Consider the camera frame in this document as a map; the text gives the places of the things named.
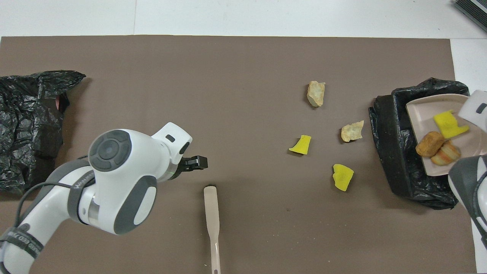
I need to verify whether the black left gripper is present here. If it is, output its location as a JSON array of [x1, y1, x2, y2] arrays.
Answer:
[[177, 155, 208, 174]]

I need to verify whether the pink hand brush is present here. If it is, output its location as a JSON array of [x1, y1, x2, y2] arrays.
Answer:
[[204, 185, 221, 274]]

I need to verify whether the yellow sponge wedge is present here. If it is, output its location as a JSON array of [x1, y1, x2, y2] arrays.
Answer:
[[288, 135, 312, 155]]

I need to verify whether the yellow sponge chunk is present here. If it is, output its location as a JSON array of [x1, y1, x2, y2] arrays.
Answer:
[[333, 164, 354, 191]]

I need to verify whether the pink plastic dustpan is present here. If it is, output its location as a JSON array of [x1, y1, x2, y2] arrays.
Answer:
[[406, 94, 487, 177]]

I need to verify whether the brown toy bread roll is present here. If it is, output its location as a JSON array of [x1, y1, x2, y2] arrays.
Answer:
[[415, 131, 445, 158]]

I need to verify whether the toy croissant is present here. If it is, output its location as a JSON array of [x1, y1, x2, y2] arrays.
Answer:
[[431, 140, 462, 166]]

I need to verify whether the yellow sponge with green backing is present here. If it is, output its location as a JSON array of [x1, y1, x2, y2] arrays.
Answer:
[[433, 110, 470, 139]]

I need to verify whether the crumpled black trash bag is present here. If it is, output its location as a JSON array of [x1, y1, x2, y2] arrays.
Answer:
[[0, 70, 86, 194]]

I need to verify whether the black bag lined open bin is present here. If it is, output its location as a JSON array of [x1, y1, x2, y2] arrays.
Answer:
[[368, 78, 487, 210]]

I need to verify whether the brown table mat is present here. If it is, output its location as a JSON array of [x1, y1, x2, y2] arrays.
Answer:
[[0, 35, 477, 274]]

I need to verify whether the beige stone piece upper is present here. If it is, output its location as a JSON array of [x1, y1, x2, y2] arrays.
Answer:
[[307, 81, 326, 108]]

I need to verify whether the beige stone piece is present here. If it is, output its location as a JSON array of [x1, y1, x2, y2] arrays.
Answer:
[[307, 81, 326, 108], [341, 120, 364, 143]]

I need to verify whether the beige stone piece right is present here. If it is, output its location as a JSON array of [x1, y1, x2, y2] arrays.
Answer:
[[341, 120, 364, 143]]

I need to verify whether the black ribbed panel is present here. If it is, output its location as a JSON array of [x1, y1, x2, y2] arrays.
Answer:
[[454, 0, 487, 33]]

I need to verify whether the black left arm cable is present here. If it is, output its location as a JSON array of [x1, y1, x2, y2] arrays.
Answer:
[[17, 154, 95, 229]]

